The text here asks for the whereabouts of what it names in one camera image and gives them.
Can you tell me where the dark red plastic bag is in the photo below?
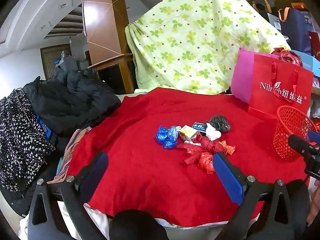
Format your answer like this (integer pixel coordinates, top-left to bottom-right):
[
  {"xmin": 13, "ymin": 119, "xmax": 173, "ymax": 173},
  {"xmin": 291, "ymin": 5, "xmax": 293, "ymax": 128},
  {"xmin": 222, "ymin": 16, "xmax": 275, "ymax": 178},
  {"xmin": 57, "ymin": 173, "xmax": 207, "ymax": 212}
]
[{"xmin": 271, "ymin": 47, "xmax": 303, "ymax": 68}]

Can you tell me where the light blue shoe box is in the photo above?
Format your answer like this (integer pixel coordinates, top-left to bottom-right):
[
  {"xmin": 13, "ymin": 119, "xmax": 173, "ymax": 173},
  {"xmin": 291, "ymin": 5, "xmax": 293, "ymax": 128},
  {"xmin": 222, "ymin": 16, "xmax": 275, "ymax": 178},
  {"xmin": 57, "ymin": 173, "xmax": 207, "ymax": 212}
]
[{"xmin": 291, "ymin": 50, "xmax": 320, "ymax": 77}]

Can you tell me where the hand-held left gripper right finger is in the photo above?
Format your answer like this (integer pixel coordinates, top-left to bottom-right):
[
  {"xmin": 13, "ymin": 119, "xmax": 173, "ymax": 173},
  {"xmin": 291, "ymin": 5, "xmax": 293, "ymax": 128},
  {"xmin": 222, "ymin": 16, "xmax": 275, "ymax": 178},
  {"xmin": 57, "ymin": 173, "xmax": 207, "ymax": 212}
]
[{"xmin": 212, "ymin": 152, "xmax": 295, "ymax": 240}]

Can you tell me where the orange and white small box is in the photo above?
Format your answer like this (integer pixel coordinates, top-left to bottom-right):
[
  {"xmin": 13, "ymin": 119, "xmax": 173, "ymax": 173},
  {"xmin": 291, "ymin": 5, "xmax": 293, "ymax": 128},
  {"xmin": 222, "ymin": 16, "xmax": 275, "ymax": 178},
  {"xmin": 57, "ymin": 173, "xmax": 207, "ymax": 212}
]
[{"xmin": 179, "ymin": 124, "xmax": 200, "ymax": 141}]

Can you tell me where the red paper gift bag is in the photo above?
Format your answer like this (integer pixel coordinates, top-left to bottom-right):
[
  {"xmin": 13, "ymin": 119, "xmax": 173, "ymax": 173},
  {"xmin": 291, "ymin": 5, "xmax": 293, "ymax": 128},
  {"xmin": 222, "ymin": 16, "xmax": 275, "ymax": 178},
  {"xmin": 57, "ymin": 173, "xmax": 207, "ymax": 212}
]
[{"xmin": 246, "ymin": 52, "xmax": 314, "ymax": 120}]

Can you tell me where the brown wooden pillar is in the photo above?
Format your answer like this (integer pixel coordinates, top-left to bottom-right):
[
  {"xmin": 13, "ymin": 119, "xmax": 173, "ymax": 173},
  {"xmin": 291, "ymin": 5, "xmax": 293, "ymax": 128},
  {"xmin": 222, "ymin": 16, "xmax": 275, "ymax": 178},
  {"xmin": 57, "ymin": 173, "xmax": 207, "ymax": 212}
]
[{"xmin": 82, "ymin": 0, "xmax": 130, "ymax": 67}]

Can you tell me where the blue cloth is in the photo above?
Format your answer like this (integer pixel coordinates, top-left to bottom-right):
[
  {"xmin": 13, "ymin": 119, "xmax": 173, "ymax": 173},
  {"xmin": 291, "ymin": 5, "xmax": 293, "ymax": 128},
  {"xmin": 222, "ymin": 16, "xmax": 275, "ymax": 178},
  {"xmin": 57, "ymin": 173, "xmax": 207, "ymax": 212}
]
[{"xmin": 36, "ymin": 116, "xmax": 58, "ymax": 146}]

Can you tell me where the green clover print quilt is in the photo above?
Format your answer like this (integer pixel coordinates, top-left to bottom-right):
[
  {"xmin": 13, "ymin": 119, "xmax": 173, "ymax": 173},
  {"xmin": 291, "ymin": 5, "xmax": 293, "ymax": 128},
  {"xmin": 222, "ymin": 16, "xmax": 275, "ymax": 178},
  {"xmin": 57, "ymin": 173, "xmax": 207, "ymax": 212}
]
[{"xmin": 125, "ymin": 0, "xmax": 292, "ymax": 95}]

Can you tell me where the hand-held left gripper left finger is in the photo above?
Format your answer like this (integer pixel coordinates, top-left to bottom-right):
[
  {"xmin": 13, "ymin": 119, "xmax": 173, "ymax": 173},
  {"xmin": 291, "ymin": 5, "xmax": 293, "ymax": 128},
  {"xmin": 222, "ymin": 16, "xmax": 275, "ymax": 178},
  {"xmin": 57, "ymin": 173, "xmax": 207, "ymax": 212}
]
[{"xmin": 27, "ymin": 152, "xmax": 110, "ymax": 240}]

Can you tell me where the brown wooden door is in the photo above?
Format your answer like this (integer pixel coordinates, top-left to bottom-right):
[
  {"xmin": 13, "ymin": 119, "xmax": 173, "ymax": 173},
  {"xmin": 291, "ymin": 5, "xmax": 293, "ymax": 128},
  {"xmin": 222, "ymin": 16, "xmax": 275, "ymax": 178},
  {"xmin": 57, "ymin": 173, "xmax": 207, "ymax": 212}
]
[{"xmin": 40, "ymin": 44, "xmax": 73, "ymax": 80}]

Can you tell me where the striped cloth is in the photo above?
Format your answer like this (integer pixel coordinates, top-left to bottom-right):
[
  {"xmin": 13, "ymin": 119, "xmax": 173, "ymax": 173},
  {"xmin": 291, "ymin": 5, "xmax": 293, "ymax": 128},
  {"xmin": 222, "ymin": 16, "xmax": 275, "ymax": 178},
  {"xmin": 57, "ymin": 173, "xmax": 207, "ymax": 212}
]
[{"xmin": 47, "ymin": 127, "xmax": 92, "ymax": 184}]

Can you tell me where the black puffer jacket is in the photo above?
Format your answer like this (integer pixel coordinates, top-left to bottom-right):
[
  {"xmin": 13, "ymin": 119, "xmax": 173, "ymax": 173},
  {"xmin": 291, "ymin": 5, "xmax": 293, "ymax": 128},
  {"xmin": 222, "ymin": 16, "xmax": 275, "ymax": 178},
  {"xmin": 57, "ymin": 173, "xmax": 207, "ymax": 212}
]
[{"xmin": 23, "ymin": 69, "xmax": 122, "ymax": 137}]

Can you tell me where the black floral jacket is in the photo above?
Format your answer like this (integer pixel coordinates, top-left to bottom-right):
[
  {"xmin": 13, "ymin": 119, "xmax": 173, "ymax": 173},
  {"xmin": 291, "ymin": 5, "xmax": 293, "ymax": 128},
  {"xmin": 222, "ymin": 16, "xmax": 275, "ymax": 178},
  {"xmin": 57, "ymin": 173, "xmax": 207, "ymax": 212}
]
[{"xmin": 0, "ymin": 89, "xmax": 57, "ymax": 218}]

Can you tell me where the red ribbon wrapper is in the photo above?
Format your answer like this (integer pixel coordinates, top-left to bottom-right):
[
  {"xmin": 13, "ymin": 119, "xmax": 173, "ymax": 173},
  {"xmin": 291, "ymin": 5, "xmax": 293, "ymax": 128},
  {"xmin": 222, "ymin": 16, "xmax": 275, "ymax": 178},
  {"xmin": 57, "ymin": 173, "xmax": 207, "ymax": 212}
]
[{"xmin": 176, "ymin": 134, "xmax": 220, "ymax": 165}]

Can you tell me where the white tissue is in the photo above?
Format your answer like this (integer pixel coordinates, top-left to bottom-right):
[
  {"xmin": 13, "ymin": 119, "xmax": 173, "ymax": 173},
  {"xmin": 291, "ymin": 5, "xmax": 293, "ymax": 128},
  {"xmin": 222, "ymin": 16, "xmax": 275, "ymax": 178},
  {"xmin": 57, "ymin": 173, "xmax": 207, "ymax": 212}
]
[{"xmin": 205, "ymin": 123, "xmax": 222, "ymax": 141}]

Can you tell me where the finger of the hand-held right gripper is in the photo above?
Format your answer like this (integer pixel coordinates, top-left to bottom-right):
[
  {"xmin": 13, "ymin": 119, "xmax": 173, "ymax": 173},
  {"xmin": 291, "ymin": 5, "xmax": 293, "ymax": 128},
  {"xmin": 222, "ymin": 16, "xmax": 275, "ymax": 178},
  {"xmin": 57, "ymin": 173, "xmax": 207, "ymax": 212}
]
[
  {"xmin": 287, "ymin": 134, "xmax": 318, "ymax": 161},
  {"xmin": 308, "ymin": 130, "xmax": 320, "ymax": 147}
]

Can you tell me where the white bed sheet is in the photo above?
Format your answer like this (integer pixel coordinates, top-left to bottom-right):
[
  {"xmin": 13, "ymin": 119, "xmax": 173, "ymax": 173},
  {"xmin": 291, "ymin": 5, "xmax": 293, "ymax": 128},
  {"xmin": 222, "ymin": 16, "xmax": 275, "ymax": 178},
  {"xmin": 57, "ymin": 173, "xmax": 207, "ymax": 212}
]
[{"xmin": 59, "ymin": 201, "xmax": 263, "ymax": 240}]

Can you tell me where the blue plastic bag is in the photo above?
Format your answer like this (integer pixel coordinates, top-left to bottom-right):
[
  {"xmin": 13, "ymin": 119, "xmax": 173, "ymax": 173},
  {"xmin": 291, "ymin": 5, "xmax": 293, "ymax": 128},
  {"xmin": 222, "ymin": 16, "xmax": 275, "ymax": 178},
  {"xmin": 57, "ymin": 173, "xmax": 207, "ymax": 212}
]
[{"xmin": 155, "ymin": 125, "xmax": 179, "ymax": 150}]

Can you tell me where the red plastic mesh basket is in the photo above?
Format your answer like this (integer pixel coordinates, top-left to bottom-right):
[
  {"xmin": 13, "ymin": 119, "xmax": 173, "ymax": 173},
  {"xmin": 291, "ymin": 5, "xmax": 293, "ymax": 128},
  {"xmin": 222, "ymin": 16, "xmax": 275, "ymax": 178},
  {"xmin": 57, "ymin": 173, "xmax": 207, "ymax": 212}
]
[{"xmin": 273, "ymin": 105, "xmax": 316, "ymax": 162}]

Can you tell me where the person's right hand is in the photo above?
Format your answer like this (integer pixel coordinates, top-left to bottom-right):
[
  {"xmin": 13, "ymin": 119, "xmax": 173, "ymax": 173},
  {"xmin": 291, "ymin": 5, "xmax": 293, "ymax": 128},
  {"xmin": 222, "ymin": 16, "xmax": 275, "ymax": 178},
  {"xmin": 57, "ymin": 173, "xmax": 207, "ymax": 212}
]
[{"xmin": 307, "ymin": 179, "xmax": 320, "ymax": 227}]

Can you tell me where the tall dark red box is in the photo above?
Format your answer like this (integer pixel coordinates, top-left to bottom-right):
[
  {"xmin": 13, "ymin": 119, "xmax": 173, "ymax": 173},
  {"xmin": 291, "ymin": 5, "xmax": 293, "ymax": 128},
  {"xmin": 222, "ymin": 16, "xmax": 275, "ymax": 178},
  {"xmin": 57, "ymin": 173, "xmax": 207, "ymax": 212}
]
[{"xmin": 308, "ymin": 31, "xmax": 320, "ymax": 57}]

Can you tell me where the navy bag with orange handle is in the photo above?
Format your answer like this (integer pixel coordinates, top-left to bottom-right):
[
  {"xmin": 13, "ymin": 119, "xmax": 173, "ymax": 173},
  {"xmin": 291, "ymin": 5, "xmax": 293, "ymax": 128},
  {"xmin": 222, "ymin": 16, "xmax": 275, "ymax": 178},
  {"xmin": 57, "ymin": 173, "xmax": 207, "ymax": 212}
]
[{"xmin": 277, "ymin": 7, "xmax": 313, "ymax": 55}]

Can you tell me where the wooden cabinet frame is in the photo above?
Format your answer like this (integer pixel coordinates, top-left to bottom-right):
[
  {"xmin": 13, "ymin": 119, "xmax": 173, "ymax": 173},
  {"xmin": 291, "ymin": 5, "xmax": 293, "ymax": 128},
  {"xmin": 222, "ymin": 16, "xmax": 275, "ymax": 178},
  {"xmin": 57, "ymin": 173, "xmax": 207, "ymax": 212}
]
[{"xmin": 87, "ymin": 54, "xmax": 135, "ymax": 94}]

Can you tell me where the red orange plastic bag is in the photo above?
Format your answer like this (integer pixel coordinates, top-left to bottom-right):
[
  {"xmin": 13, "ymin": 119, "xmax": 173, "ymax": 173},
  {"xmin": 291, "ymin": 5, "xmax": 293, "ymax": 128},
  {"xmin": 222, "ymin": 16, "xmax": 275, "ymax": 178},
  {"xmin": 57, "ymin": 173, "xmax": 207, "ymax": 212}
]
[{"xmin": 198, "ymin": 151, "xmax": 216, "ymax": 174}]

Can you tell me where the red blanket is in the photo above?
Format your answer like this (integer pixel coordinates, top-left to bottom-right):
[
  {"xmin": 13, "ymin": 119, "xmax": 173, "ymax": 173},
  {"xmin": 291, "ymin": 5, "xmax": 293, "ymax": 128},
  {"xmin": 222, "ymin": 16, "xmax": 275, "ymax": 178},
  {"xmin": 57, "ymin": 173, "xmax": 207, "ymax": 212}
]
[{"xmin": 66, "ymin": 87, "xmax": 315, "ymax": 228}]

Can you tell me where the blue and white toothpaste box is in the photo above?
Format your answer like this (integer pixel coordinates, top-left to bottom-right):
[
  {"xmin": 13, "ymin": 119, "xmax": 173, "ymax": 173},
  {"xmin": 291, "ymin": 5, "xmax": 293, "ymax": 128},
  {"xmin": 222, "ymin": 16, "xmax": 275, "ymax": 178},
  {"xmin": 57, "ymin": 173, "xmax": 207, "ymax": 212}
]
[{"xmin": 191, "ymin": 122, "xmax": 207, "ymax": 133}]

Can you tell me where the orange foil wrapper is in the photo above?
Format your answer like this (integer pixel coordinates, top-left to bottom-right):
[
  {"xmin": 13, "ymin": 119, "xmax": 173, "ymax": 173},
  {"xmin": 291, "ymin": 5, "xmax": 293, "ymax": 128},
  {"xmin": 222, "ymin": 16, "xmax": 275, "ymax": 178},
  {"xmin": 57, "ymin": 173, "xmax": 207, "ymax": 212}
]
[{"xmin": 218, "ymin": 140, "xmax": 236, "ymax": 155}]

